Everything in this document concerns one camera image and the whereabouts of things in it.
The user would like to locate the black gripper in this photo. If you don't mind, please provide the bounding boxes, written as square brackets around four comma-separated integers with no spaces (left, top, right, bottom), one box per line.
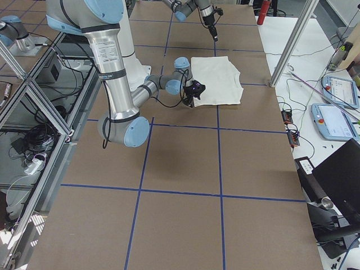
[183,84,199,108]
[202,15,218,42]

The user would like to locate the cream long sleeve cat shirt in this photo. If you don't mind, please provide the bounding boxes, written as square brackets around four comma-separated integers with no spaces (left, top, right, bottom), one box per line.
[191,56,243,107]

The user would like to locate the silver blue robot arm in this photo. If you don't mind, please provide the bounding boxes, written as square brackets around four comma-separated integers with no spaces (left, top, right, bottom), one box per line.
[46,1,205,147]
[161,0,223,42]

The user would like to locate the seated person beige clothes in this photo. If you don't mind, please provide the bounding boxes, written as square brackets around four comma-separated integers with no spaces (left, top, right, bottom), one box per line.
[339,22,359,88]

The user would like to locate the red bottle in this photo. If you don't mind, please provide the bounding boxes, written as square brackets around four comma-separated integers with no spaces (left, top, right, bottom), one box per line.
[256,0,271,25]

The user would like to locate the reacher grabber stick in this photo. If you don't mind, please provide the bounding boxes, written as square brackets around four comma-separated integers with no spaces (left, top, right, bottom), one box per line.
[285,64,360,124]

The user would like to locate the far orange black connector box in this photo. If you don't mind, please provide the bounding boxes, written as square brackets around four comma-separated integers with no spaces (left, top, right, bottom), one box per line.
[281,110,294,125]

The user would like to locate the orange black connector box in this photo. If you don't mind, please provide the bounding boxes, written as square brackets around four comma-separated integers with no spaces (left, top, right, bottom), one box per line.
[281,110,294,125]
[287,131,300,148]

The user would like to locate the near orange black connector box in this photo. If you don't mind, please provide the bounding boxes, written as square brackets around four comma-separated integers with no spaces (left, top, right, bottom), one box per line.
[287,131,300,148]

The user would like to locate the far blue teach pendant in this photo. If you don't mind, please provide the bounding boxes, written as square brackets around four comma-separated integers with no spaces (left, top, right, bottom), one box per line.
[321,75,359,109]

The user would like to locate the blue teach pendant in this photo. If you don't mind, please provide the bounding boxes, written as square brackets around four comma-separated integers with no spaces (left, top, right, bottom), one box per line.
[321,75,359,109]
[310,103,359,141]

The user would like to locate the near blue teach pendant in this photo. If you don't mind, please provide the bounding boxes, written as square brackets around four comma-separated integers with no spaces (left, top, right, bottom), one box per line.
[310,103,359,141]

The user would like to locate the black box with white label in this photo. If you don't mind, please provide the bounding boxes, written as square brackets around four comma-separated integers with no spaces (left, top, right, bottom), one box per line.
[294,156,326,203]

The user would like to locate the black monitor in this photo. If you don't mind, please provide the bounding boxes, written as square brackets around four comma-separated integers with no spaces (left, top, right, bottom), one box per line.
[313,139,359,224]

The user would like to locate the white power strip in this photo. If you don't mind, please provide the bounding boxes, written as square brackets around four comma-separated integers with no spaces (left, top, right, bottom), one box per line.
[24,157,45,175]

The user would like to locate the grey robot mounting base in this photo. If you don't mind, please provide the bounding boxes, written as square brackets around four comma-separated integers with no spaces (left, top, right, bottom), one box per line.
[0,15,48,58]

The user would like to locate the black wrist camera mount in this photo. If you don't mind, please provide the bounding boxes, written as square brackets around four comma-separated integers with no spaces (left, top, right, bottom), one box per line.
[213,8,223,16]
[190,80,206,100]

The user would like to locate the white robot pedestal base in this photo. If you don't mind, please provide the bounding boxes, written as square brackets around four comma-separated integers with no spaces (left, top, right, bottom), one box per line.
[109,1,151,93]

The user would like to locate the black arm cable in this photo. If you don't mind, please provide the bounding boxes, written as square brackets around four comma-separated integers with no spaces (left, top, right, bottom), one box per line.
[101,67,195,150]

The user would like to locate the aluminium frame post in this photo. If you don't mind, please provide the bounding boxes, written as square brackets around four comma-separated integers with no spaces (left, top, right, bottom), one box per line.
[269,0,319,88]

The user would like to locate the aluminium table side frame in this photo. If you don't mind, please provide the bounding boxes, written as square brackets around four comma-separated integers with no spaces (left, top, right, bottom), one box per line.
[1,34,100,269]

